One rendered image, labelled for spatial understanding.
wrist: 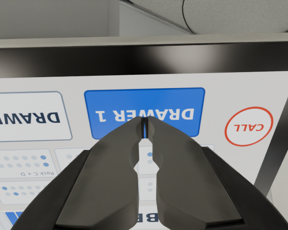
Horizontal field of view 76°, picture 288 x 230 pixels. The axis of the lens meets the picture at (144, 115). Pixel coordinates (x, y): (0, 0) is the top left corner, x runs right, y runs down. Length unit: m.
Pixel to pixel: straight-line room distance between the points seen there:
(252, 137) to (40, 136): 0.19
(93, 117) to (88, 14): 0.18
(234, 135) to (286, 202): 3.71
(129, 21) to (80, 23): 1.16
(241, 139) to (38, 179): 0.20
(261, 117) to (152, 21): 1.44
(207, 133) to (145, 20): 1.40
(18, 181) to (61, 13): 0.22
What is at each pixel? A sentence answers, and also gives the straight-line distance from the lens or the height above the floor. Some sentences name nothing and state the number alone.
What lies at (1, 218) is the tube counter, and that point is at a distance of 0.30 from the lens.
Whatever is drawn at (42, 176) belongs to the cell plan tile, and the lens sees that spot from 0.22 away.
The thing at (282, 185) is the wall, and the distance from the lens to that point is 3.84.
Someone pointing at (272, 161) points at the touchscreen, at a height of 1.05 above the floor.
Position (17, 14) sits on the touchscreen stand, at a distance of 0.34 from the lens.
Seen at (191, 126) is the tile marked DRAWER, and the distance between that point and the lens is 0.16.
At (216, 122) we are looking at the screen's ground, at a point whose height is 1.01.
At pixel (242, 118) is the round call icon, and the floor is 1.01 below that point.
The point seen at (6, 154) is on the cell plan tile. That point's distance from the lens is 0.21.
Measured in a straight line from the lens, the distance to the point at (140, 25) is 1.48.
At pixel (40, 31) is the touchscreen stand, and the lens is 0.31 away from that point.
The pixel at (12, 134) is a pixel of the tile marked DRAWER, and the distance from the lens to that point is 0.19.
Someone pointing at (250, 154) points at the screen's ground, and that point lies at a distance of 0.20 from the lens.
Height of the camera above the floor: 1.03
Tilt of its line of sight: 11 degrees down
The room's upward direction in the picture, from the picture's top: 178 degrees clockwise
